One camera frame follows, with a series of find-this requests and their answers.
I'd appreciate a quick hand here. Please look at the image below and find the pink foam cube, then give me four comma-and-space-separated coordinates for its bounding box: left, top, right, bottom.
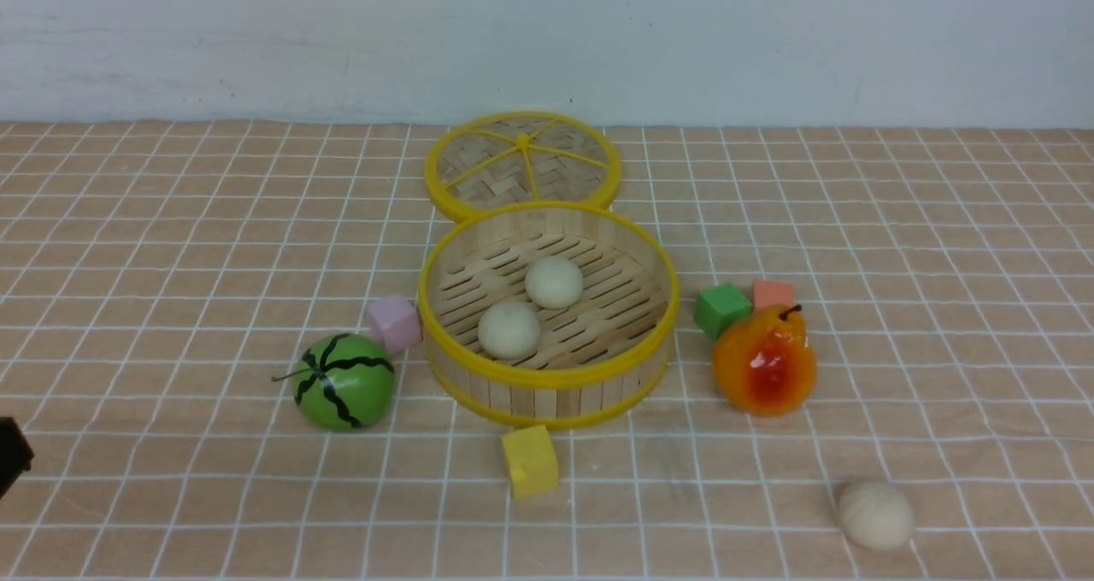
364, 297, 423, 355

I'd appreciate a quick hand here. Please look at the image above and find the bamboo steamer lid yellow rim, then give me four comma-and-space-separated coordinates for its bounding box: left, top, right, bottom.
423, 111, 622, 222

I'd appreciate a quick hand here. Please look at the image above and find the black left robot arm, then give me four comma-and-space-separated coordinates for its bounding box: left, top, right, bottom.
0, 417, 35, 498

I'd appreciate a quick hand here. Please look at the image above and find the orange toy pear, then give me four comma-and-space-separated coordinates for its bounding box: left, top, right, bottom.
712, 304, 817, 417

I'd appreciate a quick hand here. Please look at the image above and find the salmon foam cube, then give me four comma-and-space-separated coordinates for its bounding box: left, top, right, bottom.
750, 279, 796, 312

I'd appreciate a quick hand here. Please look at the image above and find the checkered beige tablecloth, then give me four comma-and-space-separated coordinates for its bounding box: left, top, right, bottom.
1, 121, 1093, 580

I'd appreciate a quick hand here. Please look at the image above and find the green foam cube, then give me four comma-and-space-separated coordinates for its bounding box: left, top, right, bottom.
693, 284, 753, 341

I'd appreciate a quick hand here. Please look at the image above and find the yellow foam cube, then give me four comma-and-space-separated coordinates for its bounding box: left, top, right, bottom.
501, 425, 560, 499

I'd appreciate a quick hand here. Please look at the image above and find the cream steamed bun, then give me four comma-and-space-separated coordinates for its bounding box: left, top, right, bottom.
525, 256, 585, 311
836, 480, 915, 551
477, 300, 542, 361

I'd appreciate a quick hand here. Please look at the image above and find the bamboo steamer tray yellow rim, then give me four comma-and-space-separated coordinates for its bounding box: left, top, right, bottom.
418, 201, 680, 430

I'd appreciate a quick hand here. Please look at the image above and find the green toy watermelon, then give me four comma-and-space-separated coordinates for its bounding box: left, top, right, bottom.
271, 332, 397, 431

